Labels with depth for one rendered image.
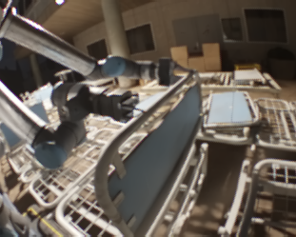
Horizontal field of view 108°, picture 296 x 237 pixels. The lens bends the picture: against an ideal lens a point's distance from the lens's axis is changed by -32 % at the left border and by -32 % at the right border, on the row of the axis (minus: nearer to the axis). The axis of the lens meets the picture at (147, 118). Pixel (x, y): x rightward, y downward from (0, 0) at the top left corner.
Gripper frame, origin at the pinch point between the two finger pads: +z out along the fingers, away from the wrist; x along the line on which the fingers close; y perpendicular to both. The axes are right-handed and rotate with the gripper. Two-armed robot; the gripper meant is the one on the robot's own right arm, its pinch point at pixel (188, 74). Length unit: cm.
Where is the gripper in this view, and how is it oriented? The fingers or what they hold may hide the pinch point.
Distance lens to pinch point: 69.3
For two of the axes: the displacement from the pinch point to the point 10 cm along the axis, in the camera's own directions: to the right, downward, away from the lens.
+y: -4.7, 4.4, -7.6
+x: -0.4, -8.7, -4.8
